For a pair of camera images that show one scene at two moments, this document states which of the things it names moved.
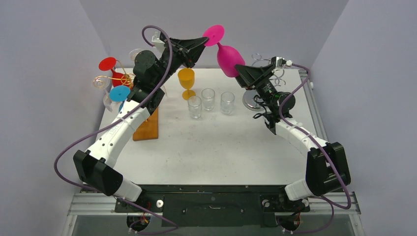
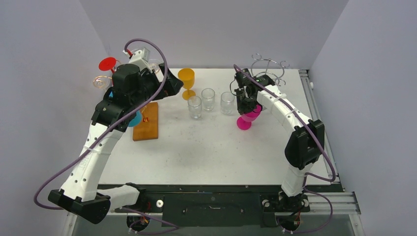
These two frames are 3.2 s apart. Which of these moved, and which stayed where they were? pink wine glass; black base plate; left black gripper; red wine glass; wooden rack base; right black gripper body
Moved: left black gripper; pink wine glass; right black gripper body
Stayed: black base plate; red wine glass; wooden rack base
